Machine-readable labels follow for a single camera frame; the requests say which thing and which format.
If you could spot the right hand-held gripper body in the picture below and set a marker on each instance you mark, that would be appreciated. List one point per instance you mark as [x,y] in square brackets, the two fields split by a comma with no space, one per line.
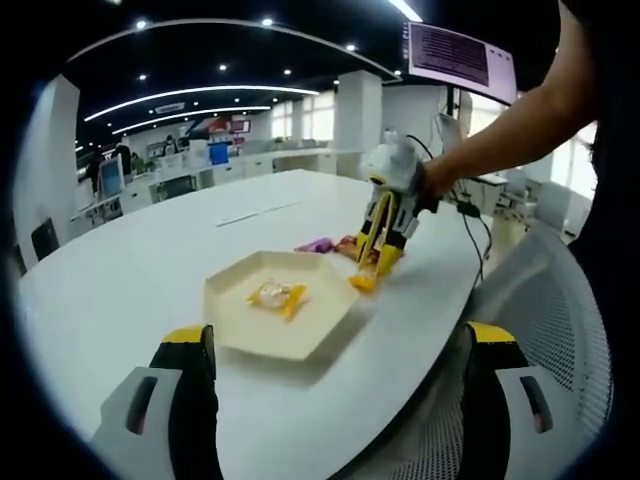
[395,160]

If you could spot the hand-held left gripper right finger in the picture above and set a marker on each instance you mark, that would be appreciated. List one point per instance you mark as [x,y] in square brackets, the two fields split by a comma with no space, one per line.
[480,410]

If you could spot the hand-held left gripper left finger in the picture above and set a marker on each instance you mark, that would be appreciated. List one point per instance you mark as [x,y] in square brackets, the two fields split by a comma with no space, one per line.
[192,410]

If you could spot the brown biscuit packet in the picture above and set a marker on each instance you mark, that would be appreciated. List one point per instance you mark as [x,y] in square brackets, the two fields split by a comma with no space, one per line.
[346,245]

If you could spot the yellow pastry packet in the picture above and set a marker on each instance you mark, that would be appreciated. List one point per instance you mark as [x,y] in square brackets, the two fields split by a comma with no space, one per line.
[362,283]
[275,296]

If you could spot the purple snack packet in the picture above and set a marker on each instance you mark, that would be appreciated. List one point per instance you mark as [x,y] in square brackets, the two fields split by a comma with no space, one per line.
[315,245]

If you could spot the cream hexagonal container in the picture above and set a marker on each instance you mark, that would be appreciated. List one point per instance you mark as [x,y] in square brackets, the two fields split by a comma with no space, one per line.
[240,320]

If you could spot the person's right hand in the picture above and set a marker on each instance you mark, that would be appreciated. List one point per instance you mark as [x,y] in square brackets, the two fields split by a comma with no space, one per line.
[435,185]

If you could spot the white square pillar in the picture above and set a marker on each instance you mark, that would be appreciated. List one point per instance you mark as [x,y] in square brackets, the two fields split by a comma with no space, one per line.
[47,165]
[360,115]

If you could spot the hanging monitor screen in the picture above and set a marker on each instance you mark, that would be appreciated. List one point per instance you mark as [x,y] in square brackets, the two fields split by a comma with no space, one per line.
[450,55]

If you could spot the white office desk row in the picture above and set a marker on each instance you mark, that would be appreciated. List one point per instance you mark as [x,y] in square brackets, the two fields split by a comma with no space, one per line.
[260,162]

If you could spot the white mesh office chair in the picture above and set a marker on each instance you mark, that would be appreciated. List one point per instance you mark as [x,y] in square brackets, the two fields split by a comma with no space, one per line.
[545,300]

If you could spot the blue box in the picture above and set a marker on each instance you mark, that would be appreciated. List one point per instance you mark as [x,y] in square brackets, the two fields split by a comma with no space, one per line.
[219,153]

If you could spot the person's dark clothed torso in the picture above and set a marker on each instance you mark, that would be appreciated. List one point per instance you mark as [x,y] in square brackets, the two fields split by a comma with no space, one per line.
[605,175]

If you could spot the white computer monitor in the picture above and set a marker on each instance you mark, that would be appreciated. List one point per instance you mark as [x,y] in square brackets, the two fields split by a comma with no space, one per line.
[110,176]

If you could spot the red wall poster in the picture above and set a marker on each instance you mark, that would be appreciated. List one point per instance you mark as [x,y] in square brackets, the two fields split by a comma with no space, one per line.
[230,126]

